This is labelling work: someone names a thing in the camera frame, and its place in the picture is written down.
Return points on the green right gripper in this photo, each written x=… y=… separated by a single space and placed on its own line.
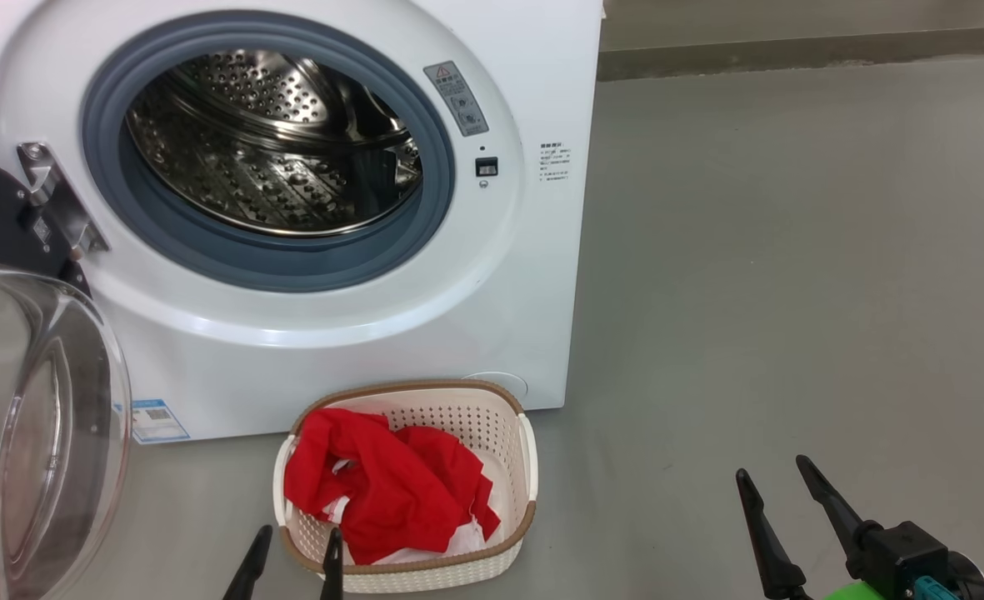
x=856 y=592

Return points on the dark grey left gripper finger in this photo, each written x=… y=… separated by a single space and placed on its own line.
x=333 y=575
x=248 y=571

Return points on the red and white clothing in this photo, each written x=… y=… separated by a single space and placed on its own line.
x=400 y=492

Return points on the black round glass machine door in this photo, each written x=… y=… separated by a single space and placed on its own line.
x=42 y=433

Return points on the cream perforated laundry basket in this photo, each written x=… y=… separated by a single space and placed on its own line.
x=492 y=442

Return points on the white washing machine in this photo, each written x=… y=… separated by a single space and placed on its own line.
x=333 y=350

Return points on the grey rubber door gasket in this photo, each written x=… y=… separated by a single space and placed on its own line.
x=275 y=267

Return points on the metal door hinge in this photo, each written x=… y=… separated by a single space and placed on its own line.
x=62 y=204

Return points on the black door latch slot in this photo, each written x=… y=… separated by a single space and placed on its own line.
x=487 y=167

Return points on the blue energy label sticker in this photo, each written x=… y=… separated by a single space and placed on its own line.
x=154 y=421

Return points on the round white filter cap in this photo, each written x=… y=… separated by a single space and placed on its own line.
x=500 y=385

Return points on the small printed text sticker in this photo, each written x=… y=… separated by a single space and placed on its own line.
x=556 y=162

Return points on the grey warning sticker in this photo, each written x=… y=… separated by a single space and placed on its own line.
x=457 y=98

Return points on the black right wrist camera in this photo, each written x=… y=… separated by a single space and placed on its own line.
x=904 y=554

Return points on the grey wall baseboard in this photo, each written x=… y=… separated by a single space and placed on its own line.
x=791 y=54

